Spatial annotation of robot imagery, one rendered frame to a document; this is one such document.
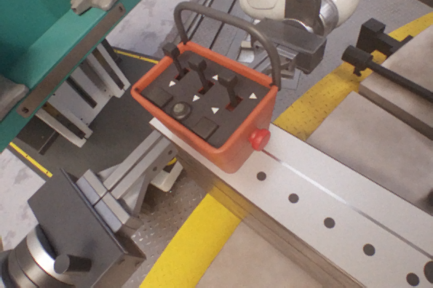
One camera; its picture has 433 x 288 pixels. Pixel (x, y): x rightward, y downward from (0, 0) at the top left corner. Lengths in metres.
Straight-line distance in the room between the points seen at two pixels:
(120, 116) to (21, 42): 0.46
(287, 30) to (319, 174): 0.25
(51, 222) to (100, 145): 0.80
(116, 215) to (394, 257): 0.35
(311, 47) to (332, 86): 0.97
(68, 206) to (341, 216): 0.35
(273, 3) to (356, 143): 0.51
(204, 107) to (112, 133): 0.74
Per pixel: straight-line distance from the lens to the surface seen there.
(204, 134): 0.35
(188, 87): 0.41
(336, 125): 0.93
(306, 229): 0.42
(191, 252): 1.15
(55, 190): 0.32
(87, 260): 0.27
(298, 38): 0.48
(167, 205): 1.22
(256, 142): 0.36
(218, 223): 1.14
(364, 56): 1.08
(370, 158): 0.90
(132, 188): 0.29
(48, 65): 0.75
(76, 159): 1.13
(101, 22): 0.81
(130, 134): 1.04
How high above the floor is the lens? 1.10
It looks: 54 degrees down
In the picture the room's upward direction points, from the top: 22 degrees counter-clockwise
